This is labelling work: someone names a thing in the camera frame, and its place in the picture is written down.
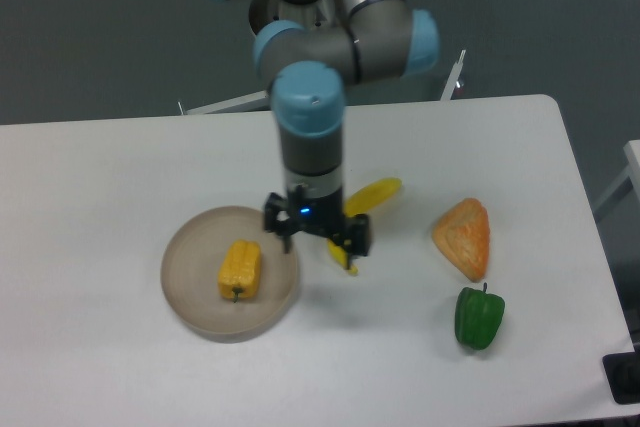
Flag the yellow banana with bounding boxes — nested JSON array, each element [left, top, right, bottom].
[[326, 177, 403, 276]]

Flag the white frame at right edge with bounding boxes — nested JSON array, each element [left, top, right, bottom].
[[592, 139, 640, 223]]

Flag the orange triangular bread piece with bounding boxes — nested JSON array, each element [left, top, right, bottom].
[[431, 198, 491, 283]]

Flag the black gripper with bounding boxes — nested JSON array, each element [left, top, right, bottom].
[[263, 185, 372, 271]]

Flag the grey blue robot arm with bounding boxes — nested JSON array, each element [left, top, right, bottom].
[[253, 0, 439, 269]]

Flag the green bell pepper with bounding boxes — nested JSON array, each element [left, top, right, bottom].
[[454, 283, 506, 351]]

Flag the black device at table edge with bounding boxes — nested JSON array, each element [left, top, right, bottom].
[[602, 352, 639, 405]]

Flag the beige round plate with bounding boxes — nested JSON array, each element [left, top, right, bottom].
[[161, 206, 299, 342]]

